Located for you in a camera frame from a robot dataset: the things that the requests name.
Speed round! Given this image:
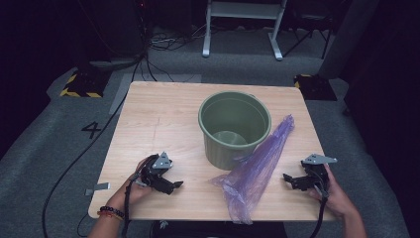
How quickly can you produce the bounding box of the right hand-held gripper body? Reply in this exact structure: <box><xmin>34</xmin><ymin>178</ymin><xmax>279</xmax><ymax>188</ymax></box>
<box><xmin>300</xmin><ymin>153</ymin><xmax>339</xmax><ymax>196</ymax></box>

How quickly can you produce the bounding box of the person's left hand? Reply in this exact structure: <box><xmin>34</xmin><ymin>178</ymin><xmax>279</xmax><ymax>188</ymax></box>
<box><xmin>106</xmin><ymin>157</ymin><xmax>154</xmax><ymax>212</ymax></box>

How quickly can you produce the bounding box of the grey tape piece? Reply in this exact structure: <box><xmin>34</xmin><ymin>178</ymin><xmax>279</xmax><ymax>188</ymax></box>
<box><xmin>84</xmin><ymin>181</ymin><xmax>112</xmax><ymax>196</ymax></box>

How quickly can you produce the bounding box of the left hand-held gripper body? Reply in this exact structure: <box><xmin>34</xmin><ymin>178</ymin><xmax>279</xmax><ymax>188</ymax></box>
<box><xmin>134</xmin><ymin>151</ymin><xmax>176</xmax><ymax>195</ymax></box>

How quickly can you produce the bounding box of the hand-held gripper cable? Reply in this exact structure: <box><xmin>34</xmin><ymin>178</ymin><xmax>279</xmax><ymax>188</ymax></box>
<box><xmin>121</xmin><ymin>172</ymin><xmax>143</xmax><ymax>238</ymax></box>
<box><xmin>309</xmin><ymin>170</ymin><xmax>331</xmax><ymax>238</ymax></box>

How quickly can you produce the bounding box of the green plastic bucket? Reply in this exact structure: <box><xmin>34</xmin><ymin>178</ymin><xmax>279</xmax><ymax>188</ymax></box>
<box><xmin>197</xmin><ymin>91</ymin><xmax>272</xmax><ymax>172</ymax></box>

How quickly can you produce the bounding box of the long black floor cable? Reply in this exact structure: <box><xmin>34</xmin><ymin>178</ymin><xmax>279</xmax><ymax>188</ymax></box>
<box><xmin>41</xmin><ymin>54</ymin><xmax>148</xmax><ymax>238</ymax></box>

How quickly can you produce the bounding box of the thin black cable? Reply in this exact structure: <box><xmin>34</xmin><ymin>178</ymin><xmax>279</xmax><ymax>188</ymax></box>
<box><xmin>76</xmin><ymin>212</ymin><xmax>91</xmax><ymax>238</ymax></box>

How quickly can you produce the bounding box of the yellow black striped base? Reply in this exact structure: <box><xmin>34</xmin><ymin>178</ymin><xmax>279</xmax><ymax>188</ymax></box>
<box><xmin>59</xmin><ymin>68</ymin><xmax>112</xmax><ymax>99</ymax></box>
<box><xmin>293</xmin><ymin>73</ymin><xmax>339</xmax><ymax>102</ymax></box>

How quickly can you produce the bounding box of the black equipment stand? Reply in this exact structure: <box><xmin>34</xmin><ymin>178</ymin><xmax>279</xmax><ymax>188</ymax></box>
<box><xmin>73</xmin><ymin>0</ymin><xmax>150</xmax><ymax>67</ymax></box>

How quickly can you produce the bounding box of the grey post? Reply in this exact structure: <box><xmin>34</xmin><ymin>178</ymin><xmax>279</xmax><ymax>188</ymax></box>
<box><xmin>318</xmin><ymin>0</ymin><xmax>380</xmax><ymax>80</ymax></box>

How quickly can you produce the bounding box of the person's right hand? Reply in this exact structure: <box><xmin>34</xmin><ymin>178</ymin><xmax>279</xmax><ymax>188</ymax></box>
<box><xmin>308</xmin><ymin>163</ymin><xmax>360</xmax><ymax>220</ymax></box>

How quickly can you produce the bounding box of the right hand-held gripper cable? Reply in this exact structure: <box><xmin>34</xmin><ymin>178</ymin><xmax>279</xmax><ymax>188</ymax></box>
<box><xmin>309</xmin><ymin>170</ymin><xmax>331</xmax><ymax>238</ymax></box>

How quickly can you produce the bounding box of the black folding stand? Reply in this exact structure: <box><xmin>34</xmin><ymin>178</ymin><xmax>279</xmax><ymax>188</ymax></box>
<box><xmin>282</xmin><ymin>13</ymin><xmax>335</xmax><ymax>60</ymax></box>

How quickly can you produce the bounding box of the purple plastic bag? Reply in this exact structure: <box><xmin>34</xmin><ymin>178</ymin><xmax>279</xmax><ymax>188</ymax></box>
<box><xmin>208</xmin><ymin>114</ymin><xmax>295</xmax><ymax>226</ymax></box>

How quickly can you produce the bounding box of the white metal stand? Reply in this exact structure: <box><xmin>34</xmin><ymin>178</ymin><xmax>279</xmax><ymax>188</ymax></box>
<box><xmin>201</xmin><ymin>0</ymin><xmax>288</xmax><ymax>61</ymax></box>

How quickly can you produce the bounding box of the black bead bracelet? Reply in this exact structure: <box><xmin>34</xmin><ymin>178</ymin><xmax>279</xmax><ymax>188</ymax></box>
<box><xmin>98</xmin><ymin>205</ymin><xmax>127</xmax><ymax>219</ymax></box>

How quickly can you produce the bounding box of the black stool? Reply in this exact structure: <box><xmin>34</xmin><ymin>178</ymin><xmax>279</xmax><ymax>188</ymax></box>
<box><xmin>150</xmin><ymin>220</ymin><xmax>288</xmax><ymax>238</ymax></box>

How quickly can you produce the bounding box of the bundle of floor cables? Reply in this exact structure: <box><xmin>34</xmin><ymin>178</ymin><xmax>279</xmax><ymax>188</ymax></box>
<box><xmin>148</xmin><ymin>24</ymin><xmax>207</xmax><ymax>53</ymax></box>

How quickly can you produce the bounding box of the orange bracelet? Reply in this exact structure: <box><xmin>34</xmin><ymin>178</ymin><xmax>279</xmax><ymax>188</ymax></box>
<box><xmin>96</xmin><ymin>210</ymin><xmax>124</xmax><ymax>222</ymax></box>

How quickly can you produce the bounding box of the left hand-held gripper cable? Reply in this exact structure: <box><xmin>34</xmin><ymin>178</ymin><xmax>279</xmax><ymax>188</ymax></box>
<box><xmin>121</xmin><ymin>172</ymin><xmax>143</xmax><ymax>238</ymax></box>

